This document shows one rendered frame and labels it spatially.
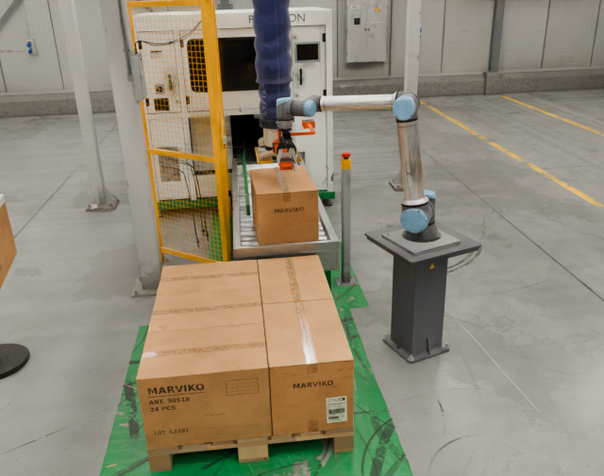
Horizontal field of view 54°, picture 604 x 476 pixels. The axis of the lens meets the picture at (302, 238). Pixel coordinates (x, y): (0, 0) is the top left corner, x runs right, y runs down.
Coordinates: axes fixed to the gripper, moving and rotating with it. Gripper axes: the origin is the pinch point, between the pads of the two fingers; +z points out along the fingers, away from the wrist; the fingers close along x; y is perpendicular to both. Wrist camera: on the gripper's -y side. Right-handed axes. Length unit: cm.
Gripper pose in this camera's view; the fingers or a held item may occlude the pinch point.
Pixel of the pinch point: (287, 162)
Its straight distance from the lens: 345.3
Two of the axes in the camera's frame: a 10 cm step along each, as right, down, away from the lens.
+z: 0.3, 9.2, 3.8
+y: -1.2, -3.8, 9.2
